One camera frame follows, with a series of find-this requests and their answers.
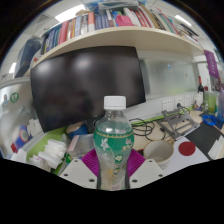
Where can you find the black computer monitor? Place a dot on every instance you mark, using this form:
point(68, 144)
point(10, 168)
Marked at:
point(83, 86)

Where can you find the flat round red coaster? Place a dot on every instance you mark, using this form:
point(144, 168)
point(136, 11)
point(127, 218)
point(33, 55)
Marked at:
point(187, 148)

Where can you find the ceiling lights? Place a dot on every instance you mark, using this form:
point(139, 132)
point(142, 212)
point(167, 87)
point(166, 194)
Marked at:
point(70, 13)

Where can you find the grey metal laptop stand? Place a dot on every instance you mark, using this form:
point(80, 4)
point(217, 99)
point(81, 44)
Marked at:
point(176, 125)

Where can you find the green-labelled clear drink bottle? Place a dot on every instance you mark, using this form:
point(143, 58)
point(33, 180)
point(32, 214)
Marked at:
point(113, 140)

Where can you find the dark blue bag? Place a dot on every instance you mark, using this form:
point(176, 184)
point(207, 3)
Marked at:
point(28, 55)

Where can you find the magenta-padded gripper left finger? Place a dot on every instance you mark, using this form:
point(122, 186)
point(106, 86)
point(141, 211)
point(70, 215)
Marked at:
point(78, 171)

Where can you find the white tissue stack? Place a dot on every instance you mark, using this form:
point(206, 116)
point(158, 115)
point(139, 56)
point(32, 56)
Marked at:
point(53, 153)

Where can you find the dark wine bottle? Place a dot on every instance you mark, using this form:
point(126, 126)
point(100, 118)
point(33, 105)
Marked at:
point(200, 90)

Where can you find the translucent purple water bottle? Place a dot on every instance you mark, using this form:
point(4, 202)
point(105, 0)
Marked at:
point(221, 106)

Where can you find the cream patterned ceramic mug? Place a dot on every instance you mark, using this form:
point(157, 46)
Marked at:
point(159, 151)

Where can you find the group photo poster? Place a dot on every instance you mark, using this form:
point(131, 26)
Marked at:
point(217, 83)

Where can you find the white wall socket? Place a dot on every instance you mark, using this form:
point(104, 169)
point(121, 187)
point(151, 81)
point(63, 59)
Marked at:
point(167, 104)
point(188, 99)
point(180, 101)

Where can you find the clear plastic box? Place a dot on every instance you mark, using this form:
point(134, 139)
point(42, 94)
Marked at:
point(81, 143)

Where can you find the purple hanging banner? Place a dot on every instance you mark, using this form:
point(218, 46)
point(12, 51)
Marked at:
point(211, 63)

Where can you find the green translucent cup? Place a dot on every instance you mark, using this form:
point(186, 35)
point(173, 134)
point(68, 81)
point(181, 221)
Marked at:
point(211, 101)

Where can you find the blue round container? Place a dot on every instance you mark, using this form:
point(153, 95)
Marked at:
point(77, 129)

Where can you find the black desk mat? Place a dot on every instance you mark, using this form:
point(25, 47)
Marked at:
point(205, 136)

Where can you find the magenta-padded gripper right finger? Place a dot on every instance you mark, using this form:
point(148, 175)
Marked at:
point(146, 171)

